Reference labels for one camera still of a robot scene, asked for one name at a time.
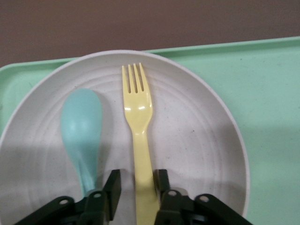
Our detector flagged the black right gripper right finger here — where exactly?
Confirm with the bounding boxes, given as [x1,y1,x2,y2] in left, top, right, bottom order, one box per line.
[153,169,254,225]

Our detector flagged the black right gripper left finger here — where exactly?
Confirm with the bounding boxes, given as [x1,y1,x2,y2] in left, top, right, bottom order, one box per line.
[14,169,122,225]

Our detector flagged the round off-white speckled plate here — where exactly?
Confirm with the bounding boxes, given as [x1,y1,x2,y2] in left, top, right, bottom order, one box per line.
[0,50,249,225]

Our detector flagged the light blue plastic spoon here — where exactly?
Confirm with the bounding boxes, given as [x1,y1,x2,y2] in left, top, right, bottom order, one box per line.
[60,88,103,195]

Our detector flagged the pale yellow plastic fork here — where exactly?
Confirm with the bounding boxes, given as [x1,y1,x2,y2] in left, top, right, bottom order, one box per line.
[121,62,162,225]

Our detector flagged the mint green plastic tray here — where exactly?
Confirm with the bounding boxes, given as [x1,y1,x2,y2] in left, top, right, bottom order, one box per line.
[0,35,300,225]

